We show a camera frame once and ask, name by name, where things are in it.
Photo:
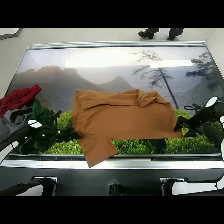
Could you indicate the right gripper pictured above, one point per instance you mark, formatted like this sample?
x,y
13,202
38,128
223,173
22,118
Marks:
x,y
194,120

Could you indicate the brown shirt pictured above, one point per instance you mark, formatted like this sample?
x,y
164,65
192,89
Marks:
x,y
126,120

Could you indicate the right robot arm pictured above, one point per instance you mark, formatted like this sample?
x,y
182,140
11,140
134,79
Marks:
x,y
213,111

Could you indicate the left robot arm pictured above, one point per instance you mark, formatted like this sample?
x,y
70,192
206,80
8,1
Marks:
x,y
13,137

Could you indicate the person's legs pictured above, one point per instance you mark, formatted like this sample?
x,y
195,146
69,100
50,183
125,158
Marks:
x,y
173,32

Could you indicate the dark green garment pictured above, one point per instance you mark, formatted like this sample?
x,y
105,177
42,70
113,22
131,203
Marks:
x,y
40,112

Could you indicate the red garment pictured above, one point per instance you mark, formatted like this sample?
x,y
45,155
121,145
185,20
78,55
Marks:
x,y
19,97

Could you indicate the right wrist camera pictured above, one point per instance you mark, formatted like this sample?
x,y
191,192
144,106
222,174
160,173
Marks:
x,y
192,107

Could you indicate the silver frame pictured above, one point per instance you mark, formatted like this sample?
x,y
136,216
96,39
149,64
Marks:
x,y
110,164

